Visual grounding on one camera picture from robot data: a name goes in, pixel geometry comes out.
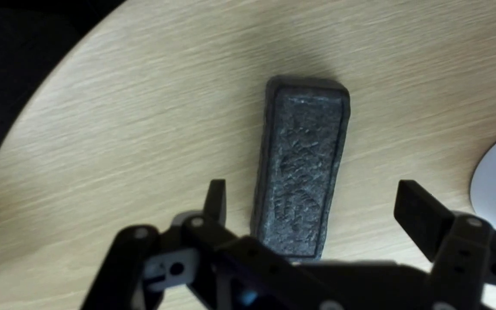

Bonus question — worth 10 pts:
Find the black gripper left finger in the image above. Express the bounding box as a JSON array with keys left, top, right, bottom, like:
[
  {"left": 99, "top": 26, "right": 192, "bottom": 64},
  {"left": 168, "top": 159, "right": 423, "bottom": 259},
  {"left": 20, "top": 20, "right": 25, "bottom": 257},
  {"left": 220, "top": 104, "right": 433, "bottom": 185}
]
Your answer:
[{"left": 203, "top": 180, "right": 227, "bottom": 225}]

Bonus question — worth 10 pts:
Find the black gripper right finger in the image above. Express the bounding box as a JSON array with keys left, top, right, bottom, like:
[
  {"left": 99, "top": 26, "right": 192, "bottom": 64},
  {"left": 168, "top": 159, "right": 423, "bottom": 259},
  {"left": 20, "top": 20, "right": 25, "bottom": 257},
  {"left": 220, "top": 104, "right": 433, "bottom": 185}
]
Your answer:
[{"left": 394, "top": 180, "right": 454, "bottom": 262}]

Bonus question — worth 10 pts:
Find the black whiteboard duster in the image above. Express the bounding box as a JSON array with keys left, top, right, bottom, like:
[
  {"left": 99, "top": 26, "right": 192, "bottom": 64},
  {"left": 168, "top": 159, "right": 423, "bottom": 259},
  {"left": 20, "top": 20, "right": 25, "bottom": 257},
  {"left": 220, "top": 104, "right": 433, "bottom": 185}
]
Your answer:
[{"left": 251, "top": 76, "right": 351, "bottom": 261}]

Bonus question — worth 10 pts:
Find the round wooden table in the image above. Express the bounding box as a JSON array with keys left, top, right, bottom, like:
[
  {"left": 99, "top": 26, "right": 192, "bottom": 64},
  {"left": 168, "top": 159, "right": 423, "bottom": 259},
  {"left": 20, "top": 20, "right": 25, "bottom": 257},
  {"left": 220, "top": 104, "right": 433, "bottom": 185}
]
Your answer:
[{"left": 0, "top": 0, "right": 496, "bottom": 310}]

